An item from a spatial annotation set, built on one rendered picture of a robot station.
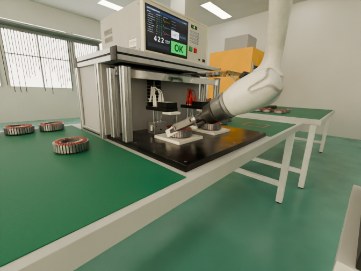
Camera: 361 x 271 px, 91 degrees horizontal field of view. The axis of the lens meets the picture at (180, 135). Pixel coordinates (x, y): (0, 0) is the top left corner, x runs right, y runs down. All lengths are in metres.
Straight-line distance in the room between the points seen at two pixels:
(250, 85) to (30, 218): 0.56
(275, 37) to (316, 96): 5.26
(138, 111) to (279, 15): 0.66
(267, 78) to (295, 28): 5.75
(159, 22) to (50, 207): 0.75
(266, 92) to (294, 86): 5.46
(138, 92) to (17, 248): 0.73
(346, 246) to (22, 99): 6.96
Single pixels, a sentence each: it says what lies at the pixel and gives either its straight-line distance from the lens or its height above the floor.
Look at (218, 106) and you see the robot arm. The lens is 0.59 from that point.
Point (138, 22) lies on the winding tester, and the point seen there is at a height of 1.23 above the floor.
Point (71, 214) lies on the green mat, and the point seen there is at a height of 0.75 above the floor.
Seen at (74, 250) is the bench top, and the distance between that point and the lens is 0.35.
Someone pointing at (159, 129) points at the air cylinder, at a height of 0.79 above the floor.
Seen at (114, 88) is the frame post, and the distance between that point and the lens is 0.80.
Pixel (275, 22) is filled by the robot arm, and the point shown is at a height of 1.17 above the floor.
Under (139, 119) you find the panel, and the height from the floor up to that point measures 0.82.
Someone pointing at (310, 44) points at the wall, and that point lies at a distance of 6.09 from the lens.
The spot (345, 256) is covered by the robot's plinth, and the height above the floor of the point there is 0.75.
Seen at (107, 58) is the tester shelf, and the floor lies 1.08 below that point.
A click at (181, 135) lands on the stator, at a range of 0.72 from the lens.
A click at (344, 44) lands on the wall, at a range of 5.99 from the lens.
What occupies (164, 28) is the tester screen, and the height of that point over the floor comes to 1.23.
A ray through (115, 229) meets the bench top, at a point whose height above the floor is 0.73.
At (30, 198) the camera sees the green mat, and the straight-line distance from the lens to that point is 0.48.
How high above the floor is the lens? 0.96
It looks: 14 degrees down
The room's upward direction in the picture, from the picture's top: 2 degrees clockwise
